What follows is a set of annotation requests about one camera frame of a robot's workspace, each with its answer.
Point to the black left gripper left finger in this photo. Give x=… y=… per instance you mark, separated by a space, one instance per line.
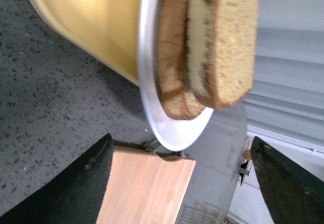
x=75 y=195

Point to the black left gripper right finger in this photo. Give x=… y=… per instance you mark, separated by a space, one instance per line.
x=291 y=193

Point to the white round plate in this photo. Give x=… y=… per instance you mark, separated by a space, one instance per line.
x=175 y=135

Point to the bread slice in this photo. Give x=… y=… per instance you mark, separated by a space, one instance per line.
x=221 y=47
x=175 y=96

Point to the wooden cutting board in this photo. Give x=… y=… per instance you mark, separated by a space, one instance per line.
x=144 y=188

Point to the grey curtain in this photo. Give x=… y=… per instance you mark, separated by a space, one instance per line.
x=286 y=102

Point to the yellow bear tray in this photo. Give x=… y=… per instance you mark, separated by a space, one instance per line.
x=106 y=29

